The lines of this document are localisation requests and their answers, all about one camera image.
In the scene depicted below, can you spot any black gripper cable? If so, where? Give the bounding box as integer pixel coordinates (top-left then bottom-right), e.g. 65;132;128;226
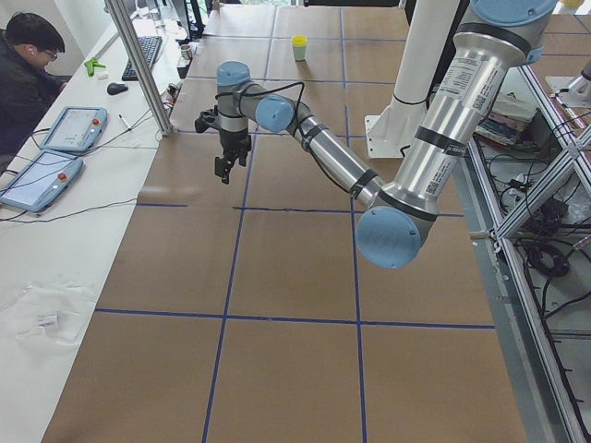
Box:
214;80;366;198

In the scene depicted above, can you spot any metal cup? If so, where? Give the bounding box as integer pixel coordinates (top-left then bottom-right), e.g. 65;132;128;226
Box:
179;44;193;61

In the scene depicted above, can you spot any blue teach pendant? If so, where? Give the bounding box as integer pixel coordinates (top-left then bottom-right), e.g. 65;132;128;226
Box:
1;150;83;213
40;106;108;153

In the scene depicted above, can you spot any black computer mouse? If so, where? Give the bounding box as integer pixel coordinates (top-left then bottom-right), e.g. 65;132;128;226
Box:
106;82;128;96

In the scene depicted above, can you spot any green plastic tool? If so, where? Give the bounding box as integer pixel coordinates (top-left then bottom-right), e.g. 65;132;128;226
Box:
84;57;105;78

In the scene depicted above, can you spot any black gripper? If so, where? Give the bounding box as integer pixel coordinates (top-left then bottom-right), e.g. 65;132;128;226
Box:
214;129;252;185

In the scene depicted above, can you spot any clear plastic bag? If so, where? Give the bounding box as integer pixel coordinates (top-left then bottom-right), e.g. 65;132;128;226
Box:
1;280;98;353

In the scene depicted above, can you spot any black marker pen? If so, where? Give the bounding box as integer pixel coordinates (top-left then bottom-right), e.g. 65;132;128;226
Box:
118;114;132;131

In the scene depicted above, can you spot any light green cup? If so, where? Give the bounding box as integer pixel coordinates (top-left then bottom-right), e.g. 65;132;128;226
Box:
292;45;307;62

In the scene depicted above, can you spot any stack of books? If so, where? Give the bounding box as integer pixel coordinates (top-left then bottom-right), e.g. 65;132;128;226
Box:
475;93;537;145

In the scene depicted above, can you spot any black keyboard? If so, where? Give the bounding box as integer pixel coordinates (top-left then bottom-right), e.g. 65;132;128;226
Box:
121;36;163;81

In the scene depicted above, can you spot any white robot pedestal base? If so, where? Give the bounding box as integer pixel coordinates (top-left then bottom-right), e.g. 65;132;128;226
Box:
365;0;469;159

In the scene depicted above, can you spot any aluminium frame post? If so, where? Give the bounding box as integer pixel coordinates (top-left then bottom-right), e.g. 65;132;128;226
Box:
105;0;173;137

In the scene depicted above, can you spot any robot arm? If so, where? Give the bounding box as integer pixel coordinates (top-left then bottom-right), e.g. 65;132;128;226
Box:
212;1;554;269

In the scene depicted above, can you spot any lower blue teach pendant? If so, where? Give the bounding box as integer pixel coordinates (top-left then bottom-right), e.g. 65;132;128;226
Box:
1;150;83;213

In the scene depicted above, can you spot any upper blue teach pendant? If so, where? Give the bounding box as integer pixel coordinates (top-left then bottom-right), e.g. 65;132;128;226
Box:
40;106;108;153

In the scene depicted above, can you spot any seated person in black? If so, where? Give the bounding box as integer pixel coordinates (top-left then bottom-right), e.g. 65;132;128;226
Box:
1;12;66;162

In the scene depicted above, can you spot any yellow cup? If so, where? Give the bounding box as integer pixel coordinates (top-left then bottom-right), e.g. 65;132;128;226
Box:
291;35;308;48

